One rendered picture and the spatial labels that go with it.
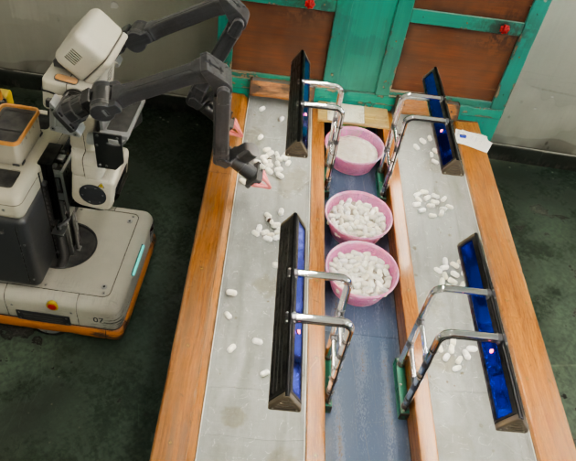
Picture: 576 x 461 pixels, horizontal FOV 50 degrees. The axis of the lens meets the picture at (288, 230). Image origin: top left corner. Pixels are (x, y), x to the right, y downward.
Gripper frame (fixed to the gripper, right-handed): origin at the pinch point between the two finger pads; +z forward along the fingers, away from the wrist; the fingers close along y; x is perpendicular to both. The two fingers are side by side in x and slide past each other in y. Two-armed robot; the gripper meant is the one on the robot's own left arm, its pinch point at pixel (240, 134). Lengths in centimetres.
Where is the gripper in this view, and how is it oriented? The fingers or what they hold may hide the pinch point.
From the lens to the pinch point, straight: 254.9
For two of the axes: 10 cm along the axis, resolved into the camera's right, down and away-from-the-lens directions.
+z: 6.9, 5.2, 5.0
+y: 0.4, -7.1, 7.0
